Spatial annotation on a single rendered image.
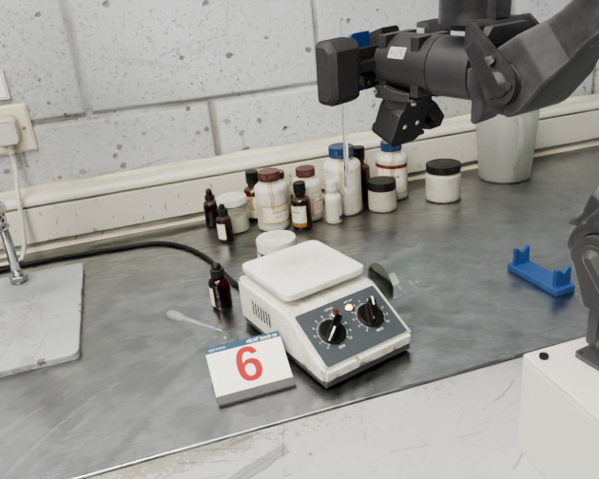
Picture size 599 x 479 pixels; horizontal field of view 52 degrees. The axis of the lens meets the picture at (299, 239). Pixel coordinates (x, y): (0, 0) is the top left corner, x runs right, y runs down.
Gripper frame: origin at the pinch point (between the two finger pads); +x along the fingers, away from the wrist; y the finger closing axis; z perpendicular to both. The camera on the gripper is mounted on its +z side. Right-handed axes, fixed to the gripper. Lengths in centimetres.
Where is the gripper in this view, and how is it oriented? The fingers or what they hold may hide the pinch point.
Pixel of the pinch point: (352, 55)
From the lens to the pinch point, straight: 70.7
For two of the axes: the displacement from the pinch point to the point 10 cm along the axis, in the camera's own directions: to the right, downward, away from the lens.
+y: 7.5, -3.3, 5.7
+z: 0.7, 9.0, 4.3
